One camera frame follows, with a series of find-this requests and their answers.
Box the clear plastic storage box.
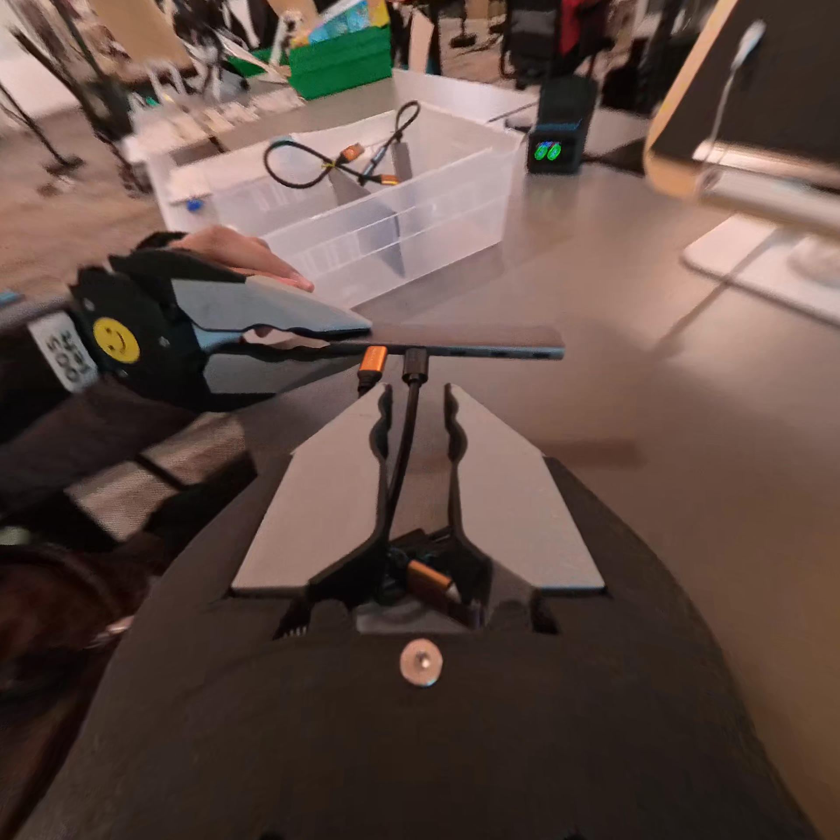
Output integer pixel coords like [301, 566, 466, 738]
[147, 101, 524, 309]

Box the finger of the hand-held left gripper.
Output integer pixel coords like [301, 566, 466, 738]
[171, 276, 373, 341]
[202, 341, 368, 400]

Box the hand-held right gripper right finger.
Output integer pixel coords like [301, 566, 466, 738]
[444, 384, 606, 605]

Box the brown cardboard box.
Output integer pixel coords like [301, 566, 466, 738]
[91, 0, 199, 74]

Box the green plastic bin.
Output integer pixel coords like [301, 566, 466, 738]
[287, 26, 395, 101]

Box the black device with green lights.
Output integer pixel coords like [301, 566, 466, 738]
[526, 74, 600, 175]

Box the black cable with orange plug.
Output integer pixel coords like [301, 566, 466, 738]
[264, 140, 366, 191]
[356, 345, 391, 396]
[357, 100, 421, 187]

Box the black usb-c cable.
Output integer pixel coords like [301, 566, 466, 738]
[377, 348, 483, 624]

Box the thin white cable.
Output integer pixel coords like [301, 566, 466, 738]
[712, 20, 769, 158]

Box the person's left hand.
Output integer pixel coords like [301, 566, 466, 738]
[174, 225, 316, 294]

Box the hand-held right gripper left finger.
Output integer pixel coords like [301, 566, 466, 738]
[231, 384, 395, 601]

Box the black tripod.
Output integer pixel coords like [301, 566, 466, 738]
[0, 0, 89, 181]

